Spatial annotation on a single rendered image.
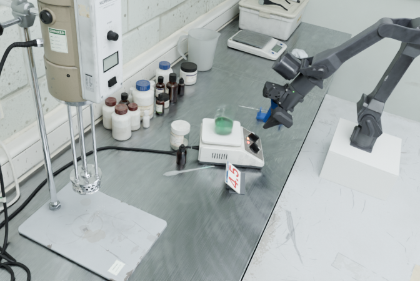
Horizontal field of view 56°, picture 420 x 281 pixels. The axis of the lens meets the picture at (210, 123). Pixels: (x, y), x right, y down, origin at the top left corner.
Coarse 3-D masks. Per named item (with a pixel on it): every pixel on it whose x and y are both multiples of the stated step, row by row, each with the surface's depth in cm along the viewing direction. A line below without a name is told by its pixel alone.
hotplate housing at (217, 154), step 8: (200, 128) 126; (200, 136) 121; (200, 144) 118; (208, 144) 117; (216, 144) 118; (200, 152) 118; (208, 152) 117; (216, 152) 117; (224, 152) 117; (232, 152) 117; (240, 152) 117; (248, 152) 118; (200, 160) 119; (208, 160) 119; (216, 160) 119; (224, 160) 119; (232, 160) 119; (240, 160) 119; (248, 160) 119; (256, 160) 119
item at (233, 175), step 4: (232, 168) 116; (232, 172) 115; (236, 172) 117; (228, 176) 112; (232, 176) 114; (236, 176) 115; (228, 180) 110; (232, 180) 112; (236, 180) 114; (232, 184) 111; (236, 184) 113; (236, 188) 111
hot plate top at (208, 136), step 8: (208, 120) 124; (208, 128) 121; (240, 128) 123; (208, 136) 117; (216, 136) 118; (232, 136) 119; (240, 136) 119; (224, 144) 116; (232, 144) 116; (240, 144) 116
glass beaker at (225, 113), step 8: (224, 104) 118; (216, 112) 115; (224, 112) 120; (232, 112) 119; (216, 120) 116; (224, 120) 115; (232, 120) 116; (216, 128) 117; (224, 128) 116; (232, 128) 118; (224, 136) 118
